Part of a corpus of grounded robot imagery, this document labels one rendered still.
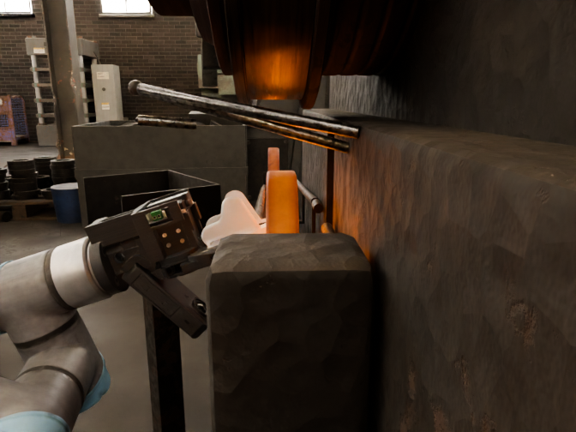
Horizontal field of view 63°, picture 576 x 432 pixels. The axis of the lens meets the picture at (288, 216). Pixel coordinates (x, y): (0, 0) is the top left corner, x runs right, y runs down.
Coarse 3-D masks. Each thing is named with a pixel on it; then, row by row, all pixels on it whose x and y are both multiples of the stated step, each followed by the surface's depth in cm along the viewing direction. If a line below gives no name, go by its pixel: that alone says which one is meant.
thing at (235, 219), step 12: (228, 204) 51; (240, 204) 51; (228, 216) 51; (240, 216) 51; (252, 216) 52; (204, 228) 52; (216, 228) 52; (228, 228) 52; (240, 228) 52; (252, 228) 52; (264, 228) 52; (204, 240) 52; (216, 240) 53
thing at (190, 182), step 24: (96, 192) 108; (120, 192) 111; (144, 192) 115; (168, 192) 91; (192, 192) 94; (216, 192) 97; (96, 216) 109; (144, 312) 107; (168, 336) 106; (168, 360) 107; (168, 384) 108; (168, 408) 109
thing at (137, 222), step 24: (120, 216) 51; (144, 216) 50; (168, 216) 51; (192, 216) 55; (96, 240) 52; (120, 240) 52; (144, 240) 50; (168, 240) 51; (192, 240) 51; (96, 264) 51; (120, 264) 53; (144, 264) 53; (168, 264) 51; (120, 288) 53
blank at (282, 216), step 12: (276, 180) 50; (288, 180) 50; (276, 192) 48; (288, 192) 48; (276, 204) 48; (288, 204) 48; (276, 216) 47; (288, 216) 47; (276, 228) 47; (288, 228) 47
